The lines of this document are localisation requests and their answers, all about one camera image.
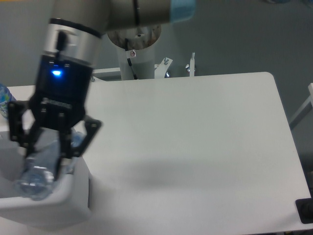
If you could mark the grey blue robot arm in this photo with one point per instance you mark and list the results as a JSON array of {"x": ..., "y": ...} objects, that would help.
[{"x": 74, "y": 33}]

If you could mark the white bracket right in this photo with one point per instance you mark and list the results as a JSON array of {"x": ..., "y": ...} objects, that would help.
[{"x": 191, "y": 67}]

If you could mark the white bracket middle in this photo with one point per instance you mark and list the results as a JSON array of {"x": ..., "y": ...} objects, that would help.
[{"x": 162, "y": 69}]

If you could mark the white trash can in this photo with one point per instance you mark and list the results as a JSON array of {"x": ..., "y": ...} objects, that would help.
[{"x": 69, "y": 204}]

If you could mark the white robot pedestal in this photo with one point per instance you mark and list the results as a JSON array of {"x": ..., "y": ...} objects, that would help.
[{"x": 136, "y": 51}]

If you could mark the white metal frame at right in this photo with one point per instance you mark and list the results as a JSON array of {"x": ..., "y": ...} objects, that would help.
[{"x": 303, "y": 110}]

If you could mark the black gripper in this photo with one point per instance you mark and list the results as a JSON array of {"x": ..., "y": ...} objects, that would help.
[{"x": 61, "y": 87}]

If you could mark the crushed clear plastic bottle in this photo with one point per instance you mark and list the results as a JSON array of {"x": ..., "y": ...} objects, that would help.
[{"x": 43, "y": 170}]

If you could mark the black clamp at table edge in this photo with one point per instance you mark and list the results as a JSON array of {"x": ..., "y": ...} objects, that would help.
[{"x": 305, "y": 210}]

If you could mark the white bracket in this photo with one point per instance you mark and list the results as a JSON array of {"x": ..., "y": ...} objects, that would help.
[
  {"x": 110, "y": 74},
  {"x": 191, "y": 67},
  {"x": 162, "y": 69}
]

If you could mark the white bracket left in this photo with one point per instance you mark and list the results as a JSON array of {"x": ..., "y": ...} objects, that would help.
[{"x": 110, "y": 74}]

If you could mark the blue labelled water bottle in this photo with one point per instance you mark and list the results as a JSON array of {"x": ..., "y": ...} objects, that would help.
[{"x": 5, "y": 98}]

